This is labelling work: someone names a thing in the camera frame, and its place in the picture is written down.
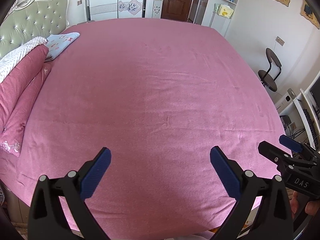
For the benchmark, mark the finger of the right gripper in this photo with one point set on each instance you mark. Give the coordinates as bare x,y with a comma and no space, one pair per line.
274,154
290,144

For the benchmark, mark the white computer desk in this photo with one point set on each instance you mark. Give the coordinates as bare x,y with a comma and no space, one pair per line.
303,113

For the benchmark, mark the light blue patterned pillow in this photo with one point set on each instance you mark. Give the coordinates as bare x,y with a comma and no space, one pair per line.
56,44

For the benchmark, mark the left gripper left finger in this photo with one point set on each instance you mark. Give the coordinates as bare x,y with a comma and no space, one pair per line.
46,217

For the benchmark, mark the white wall display shelf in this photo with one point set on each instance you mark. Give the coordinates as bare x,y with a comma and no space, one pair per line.
223,11

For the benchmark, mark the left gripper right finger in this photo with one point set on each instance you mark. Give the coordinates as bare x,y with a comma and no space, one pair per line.
273,219

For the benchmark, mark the green tufted headboard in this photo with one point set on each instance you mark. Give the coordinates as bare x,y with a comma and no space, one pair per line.
28,19

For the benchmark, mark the white knitted blanket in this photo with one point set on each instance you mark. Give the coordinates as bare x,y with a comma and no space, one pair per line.
11,60

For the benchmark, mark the pink folded quilt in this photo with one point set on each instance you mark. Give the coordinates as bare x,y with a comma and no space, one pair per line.
19,91

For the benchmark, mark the yellow wall picture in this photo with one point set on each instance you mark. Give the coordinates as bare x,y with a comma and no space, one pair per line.
307,13

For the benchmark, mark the pink bed sheet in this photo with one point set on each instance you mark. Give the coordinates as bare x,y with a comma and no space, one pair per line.
159,94

